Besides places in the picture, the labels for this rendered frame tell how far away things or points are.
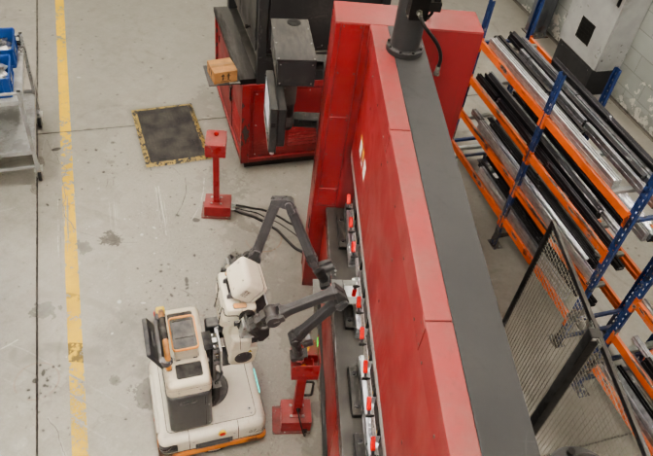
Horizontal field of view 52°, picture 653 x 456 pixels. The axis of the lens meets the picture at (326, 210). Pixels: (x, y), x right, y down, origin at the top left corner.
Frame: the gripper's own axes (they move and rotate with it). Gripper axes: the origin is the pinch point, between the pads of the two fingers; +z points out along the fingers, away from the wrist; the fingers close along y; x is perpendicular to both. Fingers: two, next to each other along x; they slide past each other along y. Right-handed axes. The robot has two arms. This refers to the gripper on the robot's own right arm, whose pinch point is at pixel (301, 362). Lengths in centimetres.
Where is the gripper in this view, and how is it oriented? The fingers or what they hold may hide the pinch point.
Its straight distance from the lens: 396.8
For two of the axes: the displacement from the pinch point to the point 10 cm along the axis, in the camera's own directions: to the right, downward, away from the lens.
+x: -0.9, -7.0, 7.1
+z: 1.5, 6.9, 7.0
